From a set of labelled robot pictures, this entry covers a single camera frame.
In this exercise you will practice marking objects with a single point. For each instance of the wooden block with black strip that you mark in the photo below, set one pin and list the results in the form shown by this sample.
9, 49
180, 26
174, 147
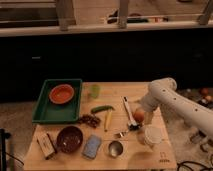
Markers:
46, 145

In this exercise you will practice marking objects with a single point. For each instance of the green cup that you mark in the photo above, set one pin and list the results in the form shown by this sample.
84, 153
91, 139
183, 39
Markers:
94, 91

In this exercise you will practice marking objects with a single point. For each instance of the small metal cup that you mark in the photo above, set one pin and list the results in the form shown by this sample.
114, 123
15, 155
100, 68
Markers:
115, 149

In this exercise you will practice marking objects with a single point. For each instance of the orange apple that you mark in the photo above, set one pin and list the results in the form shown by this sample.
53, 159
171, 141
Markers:
139, 115

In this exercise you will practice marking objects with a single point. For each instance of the green pepper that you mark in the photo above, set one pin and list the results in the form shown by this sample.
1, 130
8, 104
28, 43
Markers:
101, 108

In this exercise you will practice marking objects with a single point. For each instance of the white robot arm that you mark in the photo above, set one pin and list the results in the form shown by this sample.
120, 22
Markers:
163, 91

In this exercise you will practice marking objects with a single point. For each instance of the purple bowl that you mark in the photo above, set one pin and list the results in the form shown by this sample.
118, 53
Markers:
69, 139

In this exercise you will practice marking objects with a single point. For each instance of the white plastic cup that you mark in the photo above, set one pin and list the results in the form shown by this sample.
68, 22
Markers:
152, 136

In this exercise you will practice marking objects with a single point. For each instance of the spice bottles cluster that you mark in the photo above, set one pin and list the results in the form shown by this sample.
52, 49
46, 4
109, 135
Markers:
206, 100

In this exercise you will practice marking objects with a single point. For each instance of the metal spoon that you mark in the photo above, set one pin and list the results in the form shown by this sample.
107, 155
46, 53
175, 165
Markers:
129, 129

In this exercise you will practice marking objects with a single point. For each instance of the black stand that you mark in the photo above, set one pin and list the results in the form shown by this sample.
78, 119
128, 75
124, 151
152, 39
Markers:
3, 137

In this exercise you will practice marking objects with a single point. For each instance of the bunch of dark grapes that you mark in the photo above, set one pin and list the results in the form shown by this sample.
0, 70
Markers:
89, 120

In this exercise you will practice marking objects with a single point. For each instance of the blue sponge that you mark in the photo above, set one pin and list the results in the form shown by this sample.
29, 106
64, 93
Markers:
91, 147

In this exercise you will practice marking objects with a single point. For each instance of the green plastic tray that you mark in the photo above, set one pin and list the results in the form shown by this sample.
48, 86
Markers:
48, 112

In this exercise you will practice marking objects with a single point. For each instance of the yellow banana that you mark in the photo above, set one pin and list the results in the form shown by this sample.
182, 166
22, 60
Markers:
107, 120

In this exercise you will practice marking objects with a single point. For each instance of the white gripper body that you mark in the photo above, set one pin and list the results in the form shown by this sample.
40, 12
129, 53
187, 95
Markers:
148, 116

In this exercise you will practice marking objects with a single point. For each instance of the orange bowl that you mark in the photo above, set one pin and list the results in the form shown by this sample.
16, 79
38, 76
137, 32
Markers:
61, 94

